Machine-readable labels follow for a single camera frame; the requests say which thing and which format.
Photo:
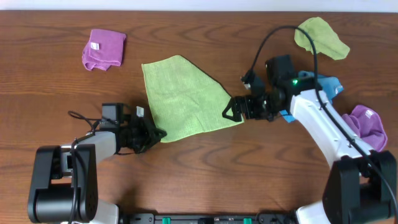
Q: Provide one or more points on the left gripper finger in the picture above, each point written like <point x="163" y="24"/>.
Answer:
<point x="154" y="132"/>
<point x="142" y="143"/>

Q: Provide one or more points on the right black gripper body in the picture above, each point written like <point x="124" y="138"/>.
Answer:
<point x="262" y="107"/>

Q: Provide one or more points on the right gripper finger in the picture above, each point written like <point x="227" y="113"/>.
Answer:
<point x="234" y="105"/>
<point x="235" y="116"/>

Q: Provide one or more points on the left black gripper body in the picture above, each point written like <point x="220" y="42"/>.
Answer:
<point x="135" y="136"/>

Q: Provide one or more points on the large green cloth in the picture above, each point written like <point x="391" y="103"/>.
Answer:
<point x="183" y="99"/>

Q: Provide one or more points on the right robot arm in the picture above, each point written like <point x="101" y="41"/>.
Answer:
<point x="361" y="186"/>

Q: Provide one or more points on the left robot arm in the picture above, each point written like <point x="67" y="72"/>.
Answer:
<point x="64" y="183"/>

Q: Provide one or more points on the blue cloth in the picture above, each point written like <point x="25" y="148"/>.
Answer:
<point x="330" y="85"/>

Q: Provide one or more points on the crumpled green cloth top right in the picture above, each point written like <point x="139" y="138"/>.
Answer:
<point x="325" y="39"/>

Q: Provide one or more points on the folded purple cloth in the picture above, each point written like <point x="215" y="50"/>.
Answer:
<point x="103" y="50"/>

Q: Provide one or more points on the crumpled purple cloth right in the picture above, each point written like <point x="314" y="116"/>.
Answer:
<point x="367" y="125"/>

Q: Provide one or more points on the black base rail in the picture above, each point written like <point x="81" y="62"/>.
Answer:
<point x="261" y="218"/>

